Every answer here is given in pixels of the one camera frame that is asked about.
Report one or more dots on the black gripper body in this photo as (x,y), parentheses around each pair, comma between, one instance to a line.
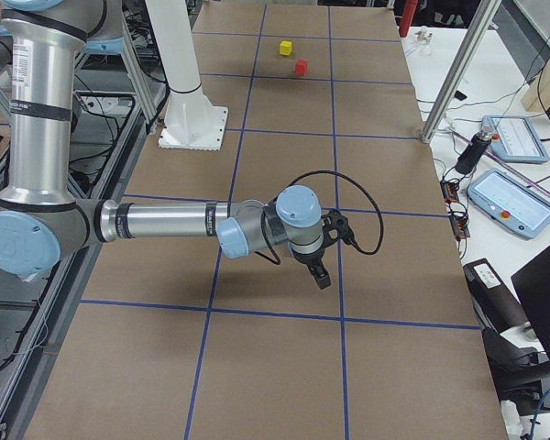
(311,257)

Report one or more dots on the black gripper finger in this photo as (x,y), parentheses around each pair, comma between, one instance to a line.
(320,274)

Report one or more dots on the red wooden cube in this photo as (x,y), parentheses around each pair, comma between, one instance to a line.
(301,67)

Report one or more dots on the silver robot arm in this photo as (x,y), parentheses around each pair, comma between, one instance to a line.
(41,223)

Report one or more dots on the orange circuit board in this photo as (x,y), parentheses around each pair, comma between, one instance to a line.
(457,211)

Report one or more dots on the black water bottle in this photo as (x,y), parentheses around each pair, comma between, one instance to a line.
(470,157)

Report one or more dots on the near teach pendant tablet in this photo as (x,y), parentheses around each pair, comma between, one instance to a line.
(510,204)

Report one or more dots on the teach pendant tablet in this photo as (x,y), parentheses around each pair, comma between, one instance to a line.
(514,139)
(510,204)

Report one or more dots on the yellow wooden cube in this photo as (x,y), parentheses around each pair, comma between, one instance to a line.
(285,48)

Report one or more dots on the black monitor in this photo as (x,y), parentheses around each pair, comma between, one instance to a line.
(532,285)

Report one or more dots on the far teach pendant tablet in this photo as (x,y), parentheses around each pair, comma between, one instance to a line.
(514,139)

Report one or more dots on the red cylinder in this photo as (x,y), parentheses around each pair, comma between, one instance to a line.
(408,12)

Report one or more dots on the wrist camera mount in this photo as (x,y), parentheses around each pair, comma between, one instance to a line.
(336,227)

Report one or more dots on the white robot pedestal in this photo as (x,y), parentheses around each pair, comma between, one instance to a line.
(191,121)

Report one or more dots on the aluminium frame post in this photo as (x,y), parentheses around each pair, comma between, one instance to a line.
(467,49)

